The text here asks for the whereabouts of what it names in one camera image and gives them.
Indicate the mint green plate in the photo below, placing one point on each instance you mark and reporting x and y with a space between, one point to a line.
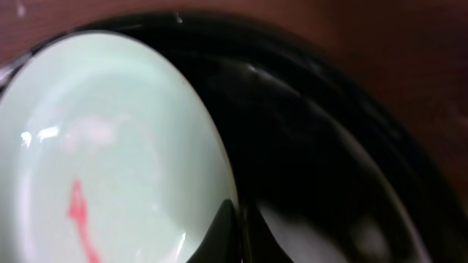
107 155

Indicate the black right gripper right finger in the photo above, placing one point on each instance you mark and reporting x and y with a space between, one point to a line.
259 245

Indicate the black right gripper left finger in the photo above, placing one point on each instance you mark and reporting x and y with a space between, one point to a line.
220 244

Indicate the round black wash tray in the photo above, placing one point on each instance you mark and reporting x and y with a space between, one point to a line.
335 177

